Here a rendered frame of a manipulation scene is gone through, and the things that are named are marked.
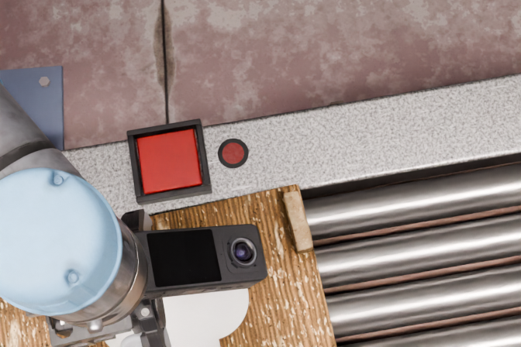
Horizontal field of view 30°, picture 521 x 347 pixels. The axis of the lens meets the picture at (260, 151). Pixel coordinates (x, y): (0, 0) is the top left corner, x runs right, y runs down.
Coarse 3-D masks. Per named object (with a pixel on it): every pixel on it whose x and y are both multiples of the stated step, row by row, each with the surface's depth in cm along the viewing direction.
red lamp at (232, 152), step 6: (228, 144) 100; (234, 144) 100; (228, 150) 100; (234, 150) 100; (240, 150) 100; (228, 156) 99; (234, 156) 99; (240, 156) 99; (228, 162) 99; (234, 162) 99
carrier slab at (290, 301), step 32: (160, 224) 96; (192, 224) 96; (224, 224) 96; (256, 224) 95; (288, 224) 95; (288, 256) 94; (256, 288) 94; (288, 288) 94; (320, 288) 94; (0, 320) 94; (32, 320) 94; (256, 320) 93; (288, 320) 93; (320, 320) 93
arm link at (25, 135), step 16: (0, 80) 59; (0, 96) 57; (0, 112) 56; (16, 112) 57; (0, 128) 55; (16, 128) 56; (32, 128) 57; (0, 144) 55; (16, 144) 55; (32, 144) 56; (48, 144) 57; (0, 160) 54
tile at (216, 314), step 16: (176, 304) 93; (192, 304) 93; (208, 304) 93; (224, 304) 92; (240, 304) 92; (176, 320) 92; (192, 320) 92; (208, 320) 92; (224, 320) 92; (240, 320) 92; (176, 336) 92; (192, 336) 92; (208, 336) 92; (224, 336) 92
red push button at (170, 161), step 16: (144, 144) 99; (160, 144) 99; (176, 144) 99; (192, 144) 98; (144, 160) 98; (160, 160) 98; (176, 160) 98; (192, 160) 98; (144, 176) 98; (160, 176) 98; (176, 176) 98; (192, 176) 98; (144, 192) 97
